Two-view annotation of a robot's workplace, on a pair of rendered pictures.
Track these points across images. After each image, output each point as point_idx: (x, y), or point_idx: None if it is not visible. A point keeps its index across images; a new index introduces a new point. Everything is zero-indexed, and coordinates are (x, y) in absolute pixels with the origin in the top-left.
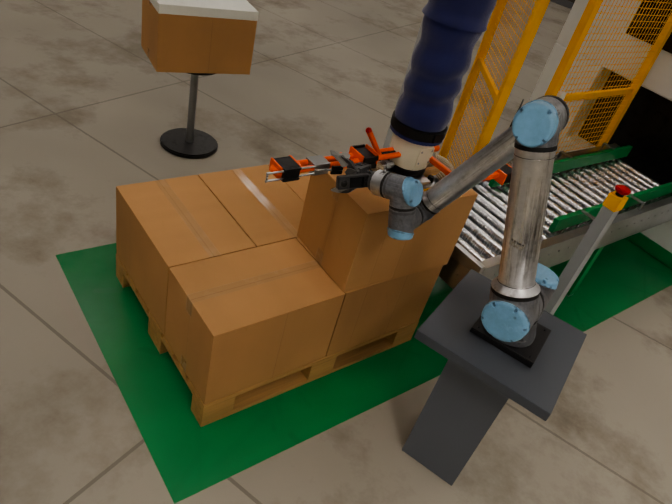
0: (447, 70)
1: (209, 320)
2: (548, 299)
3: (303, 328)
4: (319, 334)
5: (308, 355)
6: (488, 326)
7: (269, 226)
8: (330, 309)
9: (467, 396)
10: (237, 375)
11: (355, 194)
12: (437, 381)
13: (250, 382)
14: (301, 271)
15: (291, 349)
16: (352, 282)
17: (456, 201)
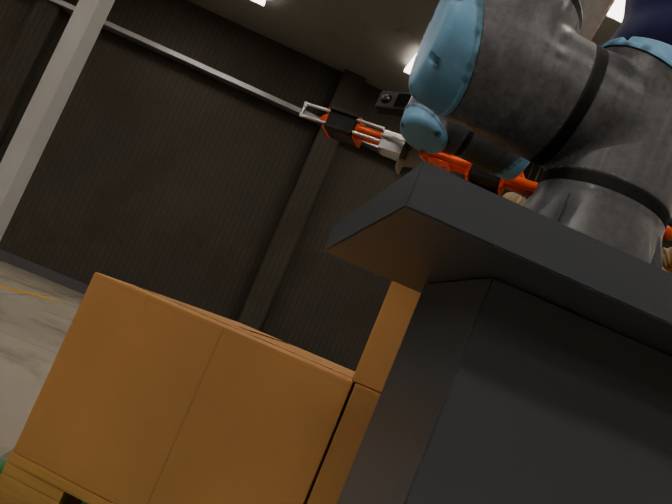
0: (641, 25)
1: (119, 280)
2: (646, 90)
3: (242, 409)
4: (272, 469)
5: None
6: (412, 72)
7: None
8: (311, 403)
9: (379, 467)
10: (89, 424)
11: None
12: (353, 462)
13: (102, 478)
14: (324, 366)
15: (204, 456)
16: (376, 363)
17: None
